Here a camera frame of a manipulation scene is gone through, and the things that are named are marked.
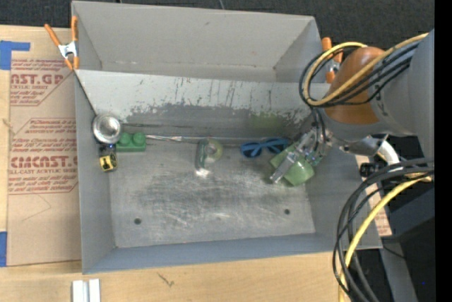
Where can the blue sunglasses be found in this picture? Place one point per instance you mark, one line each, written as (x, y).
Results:
(263, 147)

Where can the brown cardboard board red print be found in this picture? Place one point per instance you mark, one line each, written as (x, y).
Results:
(42, 209)

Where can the yellow and black small box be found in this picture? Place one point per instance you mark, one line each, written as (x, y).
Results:
(108, 162)

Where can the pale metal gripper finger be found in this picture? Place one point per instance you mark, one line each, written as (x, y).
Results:
(284, 169)

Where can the pale green cup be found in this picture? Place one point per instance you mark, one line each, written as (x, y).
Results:
(301, 171)

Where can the clear glass cup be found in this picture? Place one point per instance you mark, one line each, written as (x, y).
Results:
(208, 154)

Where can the shiny silver metal ball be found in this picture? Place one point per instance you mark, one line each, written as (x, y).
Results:
(106, 127)

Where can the grey metal bin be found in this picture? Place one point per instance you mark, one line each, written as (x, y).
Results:
(212, 194)

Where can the green toy brick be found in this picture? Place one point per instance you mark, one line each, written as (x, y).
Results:
(131, 143)

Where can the black cylinder on white bracket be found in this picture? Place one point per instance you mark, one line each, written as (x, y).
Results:
(390, 154)

